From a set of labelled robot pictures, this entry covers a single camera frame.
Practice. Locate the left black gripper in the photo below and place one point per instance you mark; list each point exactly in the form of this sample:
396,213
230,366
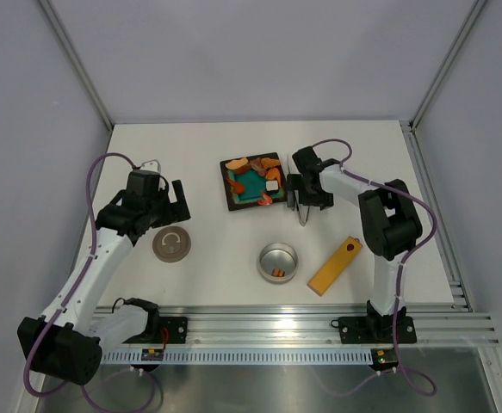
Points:
176,212

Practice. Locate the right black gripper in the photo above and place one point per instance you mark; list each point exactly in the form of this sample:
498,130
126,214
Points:
295,181

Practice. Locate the metal serving tongs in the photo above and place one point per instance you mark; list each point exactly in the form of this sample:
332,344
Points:
301,212

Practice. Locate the small brown meat piece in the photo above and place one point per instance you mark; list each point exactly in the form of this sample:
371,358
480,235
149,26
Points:
278,273

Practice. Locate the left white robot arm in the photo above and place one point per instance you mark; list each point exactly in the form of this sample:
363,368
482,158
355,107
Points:
64,342

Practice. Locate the round metal lunch tin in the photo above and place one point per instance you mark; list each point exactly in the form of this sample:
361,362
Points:
278,256

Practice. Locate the round grey tin lid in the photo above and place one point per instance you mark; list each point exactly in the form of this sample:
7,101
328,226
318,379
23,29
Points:
171,244

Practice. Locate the white tofu cube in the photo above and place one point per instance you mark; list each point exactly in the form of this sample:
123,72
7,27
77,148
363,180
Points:
272,186

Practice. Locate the orange toy shrimp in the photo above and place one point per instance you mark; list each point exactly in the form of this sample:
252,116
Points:
265,200

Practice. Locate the fried chicken piece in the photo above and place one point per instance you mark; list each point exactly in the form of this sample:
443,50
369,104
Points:
268,162

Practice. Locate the black square plate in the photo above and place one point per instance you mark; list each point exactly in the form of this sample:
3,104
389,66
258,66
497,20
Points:
253,176

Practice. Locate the red crab claw food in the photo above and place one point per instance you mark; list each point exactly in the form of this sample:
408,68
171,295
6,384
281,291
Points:
237,187

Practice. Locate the orange flat food slice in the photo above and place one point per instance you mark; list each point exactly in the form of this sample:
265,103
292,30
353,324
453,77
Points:
236,164

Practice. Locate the yellow wooden block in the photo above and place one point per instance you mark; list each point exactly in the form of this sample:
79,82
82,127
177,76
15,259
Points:
335,265

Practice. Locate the slotted white cable duct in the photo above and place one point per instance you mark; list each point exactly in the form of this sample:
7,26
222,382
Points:
239,356

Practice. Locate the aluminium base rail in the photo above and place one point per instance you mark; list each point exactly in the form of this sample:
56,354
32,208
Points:
270,326

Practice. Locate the left aluminium frame post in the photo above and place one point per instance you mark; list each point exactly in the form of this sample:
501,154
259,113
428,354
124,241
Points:
67,47

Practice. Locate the aluminium frame post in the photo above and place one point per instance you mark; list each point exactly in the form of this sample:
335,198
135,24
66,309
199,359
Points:
67,47
451,56

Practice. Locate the right aluminium frame post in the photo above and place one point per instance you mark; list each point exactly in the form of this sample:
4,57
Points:
451,56

